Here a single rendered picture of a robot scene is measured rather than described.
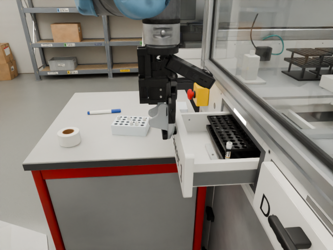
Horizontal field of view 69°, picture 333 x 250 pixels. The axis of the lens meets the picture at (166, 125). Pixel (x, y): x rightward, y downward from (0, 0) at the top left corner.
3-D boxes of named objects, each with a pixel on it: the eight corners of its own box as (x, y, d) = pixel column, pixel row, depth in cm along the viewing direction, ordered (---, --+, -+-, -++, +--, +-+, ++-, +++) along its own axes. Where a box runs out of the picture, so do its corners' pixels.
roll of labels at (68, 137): (81, 135, 86) (79, 125, 85) (81, 145, 80) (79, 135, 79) (60, 138, 85) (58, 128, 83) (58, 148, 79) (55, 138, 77)
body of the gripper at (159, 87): (140, 94, 59) (137, 42, 53) (175, 93, 59) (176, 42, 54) (139, 107, 52) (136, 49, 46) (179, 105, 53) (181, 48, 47)
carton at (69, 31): (53, 43, 388) (49, 24, 375) (58, 40, 416) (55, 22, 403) (80, 42, 392) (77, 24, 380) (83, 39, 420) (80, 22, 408)
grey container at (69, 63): (49, 71, 406) (47, 60, 398) (54, 66, 432) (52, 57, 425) (74, 70, 411) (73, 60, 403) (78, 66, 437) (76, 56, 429)
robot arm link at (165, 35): (177, 21, 52) (183, 24, 45) (177, 43, 54) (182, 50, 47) (142, 21, 51) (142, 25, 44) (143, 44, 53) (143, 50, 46)
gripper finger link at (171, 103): (166, 119, 57) (165, 82, 54) (173, 118, 57) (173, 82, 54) (167, 126, 53) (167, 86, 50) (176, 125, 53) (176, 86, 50)
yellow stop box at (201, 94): (194, 106, 89) (195, 88, 86) (191, 99, 96) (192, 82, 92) (208, 106, 90) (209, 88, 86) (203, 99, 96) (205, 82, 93)
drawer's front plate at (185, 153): (183, 199, 51) (185, 156, 46) (170, 132, 76) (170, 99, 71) (192, 199, 51) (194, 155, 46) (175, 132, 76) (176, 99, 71)
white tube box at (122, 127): (111, 134, 87) (110, 125, 85) (118, 124, 94) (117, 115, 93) (145, 136, 86) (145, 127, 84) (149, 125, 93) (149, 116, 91)
